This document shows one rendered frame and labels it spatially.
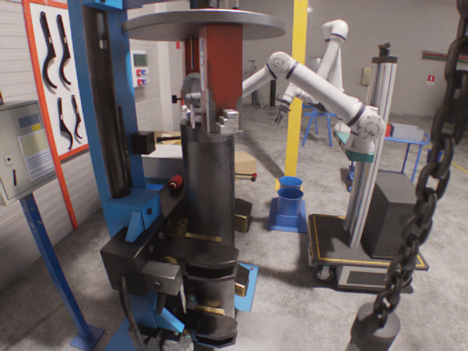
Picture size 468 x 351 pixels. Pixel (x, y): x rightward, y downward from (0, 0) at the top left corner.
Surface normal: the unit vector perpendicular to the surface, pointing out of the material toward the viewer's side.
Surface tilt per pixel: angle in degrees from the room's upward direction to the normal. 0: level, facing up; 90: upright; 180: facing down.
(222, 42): 90
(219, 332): 0
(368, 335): 90
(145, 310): 90
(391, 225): 90
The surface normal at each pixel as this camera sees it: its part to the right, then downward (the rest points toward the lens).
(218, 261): 0.00, -0.91
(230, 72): 0.33, 0.38
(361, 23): -0.20, 0.39
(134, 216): -0.15, -0.37
